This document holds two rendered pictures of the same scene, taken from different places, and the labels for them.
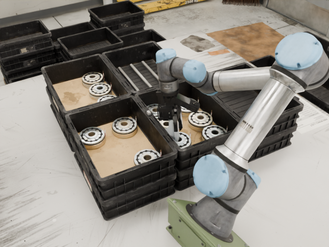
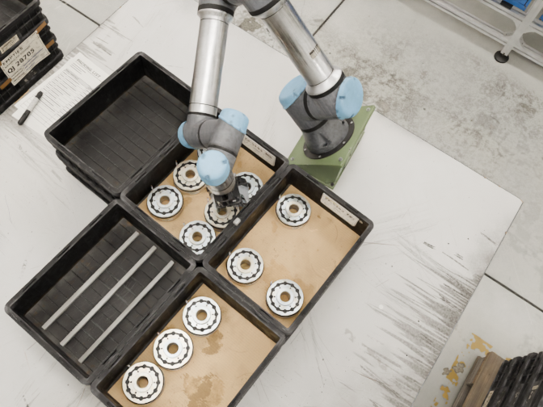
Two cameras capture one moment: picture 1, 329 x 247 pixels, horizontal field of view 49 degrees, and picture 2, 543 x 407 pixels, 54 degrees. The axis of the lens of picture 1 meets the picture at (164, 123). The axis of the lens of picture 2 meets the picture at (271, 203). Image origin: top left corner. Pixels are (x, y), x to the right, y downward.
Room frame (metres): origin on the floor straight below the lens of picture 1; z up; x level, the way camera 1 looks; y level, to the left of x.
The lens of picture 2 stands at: (1.35, 0.55, 2.30)
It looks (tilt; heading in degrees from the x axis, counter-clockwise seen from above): 67 degrees down; 238
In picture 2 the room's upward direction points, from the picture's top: 10 degrees clockwise
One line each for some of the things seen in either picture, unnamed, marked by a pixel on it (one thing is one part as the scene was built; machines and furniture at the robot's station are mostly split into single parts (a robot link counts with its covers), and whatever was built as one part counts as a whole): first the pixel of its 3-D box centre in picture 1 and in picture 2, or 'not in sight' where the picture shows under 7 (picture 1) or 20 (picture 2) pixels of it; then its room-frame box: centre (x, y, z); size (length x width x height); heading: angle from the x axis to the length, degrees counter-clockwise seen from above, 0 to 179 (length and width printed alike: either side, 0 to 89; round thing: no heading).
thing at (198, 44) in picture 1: (197, 42); not in sight; (2.18, -0.21, 0.71); 0.22 x 0.19 x 0.01; 32
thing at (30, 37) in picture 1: (26, 58); not in sight; (2.54, 1.10, 0.37); 0.40 x 0.30 x 0.45; 122
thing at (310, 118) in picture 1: (294, 109); (67, 96); (1.47, -0.66, 0.70); 0.33 x 0.23 x 0.01; 32
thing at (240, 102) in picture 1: (244, 102); (132, 129); (1.31, -0.36, 0.87); 0.40 x 0.30 x 0.11; 28
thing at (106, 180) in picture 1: (118, 134); (290, 245); (1.03, 0.17, 0.92); 0.40 x 0.30 x 0.02; 28
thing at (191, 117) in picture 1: (200, 118); (190, 174); (1.20, -0.15, 0.86); 0.10 x 0.10 x 0.01
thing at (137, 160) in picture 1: (147, 159); (293, 209); (0.96, 0.06, 0.86); 0.10 x 0.10 x 0.01
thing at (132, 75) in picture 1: (145, 75); (107, 291); (1.52, 0.10, 0.87); 0.40 x 0.30 x 0.11; 28
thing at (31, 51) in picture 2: not in sight; (25, 57); (1.61, -1.13, 0.41); 0.31 x 0.02 x 0.16; 32
